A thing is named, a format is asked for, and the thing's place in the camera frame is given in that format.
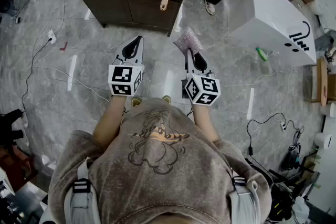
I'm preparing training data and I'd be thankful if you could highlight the person's left forearm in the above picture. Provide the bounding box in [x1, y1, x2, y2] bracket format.
[92, 93, 127, 151]

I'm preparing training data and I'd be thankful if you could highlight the black adapter cable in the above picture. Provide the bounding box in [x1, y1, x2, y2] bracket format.
[246, 112, 305, 158]

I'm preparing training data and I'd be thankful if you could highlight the brown printed t-shirt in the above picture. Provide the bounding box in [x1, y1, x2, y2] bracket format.
[48, 98, 273, 224]

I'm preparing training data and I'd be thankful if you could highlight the white power strip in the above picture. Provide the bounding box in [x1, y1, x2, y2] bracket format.
[47, 29, 58, 45]

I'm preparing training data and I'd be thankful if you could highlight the green plastic bottle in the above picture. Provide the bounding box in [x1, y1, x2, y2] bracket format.
[256, 47, 268, 62]

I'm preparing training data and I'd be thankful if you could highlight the white cylindrical device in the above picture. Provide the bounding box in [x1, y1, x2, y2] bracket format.
[314, 132, 333, 150]
[320, 102, 336, 118]

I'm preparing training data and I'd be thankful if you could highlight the grey scouring sponge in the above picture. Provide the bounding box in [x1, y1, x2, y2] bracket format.
[173, 27, 204, 55]

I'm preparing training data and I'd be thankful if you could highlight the black power cable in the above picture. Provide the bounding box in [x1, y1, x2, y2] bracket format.
[20, 38, 53, 116]

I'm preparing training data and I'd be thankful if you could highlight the wooden round side table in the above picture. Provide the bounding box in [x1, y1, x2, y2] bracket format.
[303, 57, 336, 107]

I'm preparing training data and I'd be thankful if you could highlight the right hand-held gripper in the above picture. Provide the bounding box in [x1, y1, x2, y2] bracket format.
[184, 48, 221, 106]

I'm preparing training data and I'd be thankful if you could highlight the large white box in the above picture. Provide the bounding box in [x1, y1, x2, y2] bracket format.
[227, 0, 318, 65]

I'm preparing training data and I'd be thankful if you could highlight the person's right forearm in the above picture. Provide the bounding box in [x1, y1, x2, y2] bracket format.
[192, 103, 222, 144]

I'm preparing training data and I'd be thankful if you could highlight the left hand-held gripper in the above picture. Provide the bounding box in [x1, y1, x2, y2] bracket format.
[108, 35, 145, 97]

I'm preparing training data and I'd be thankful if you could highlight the grey shoulder strap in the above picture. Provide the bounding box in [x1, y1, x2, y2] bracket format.
[64, 158, 102, 224]
[227, 170, 263, 224]

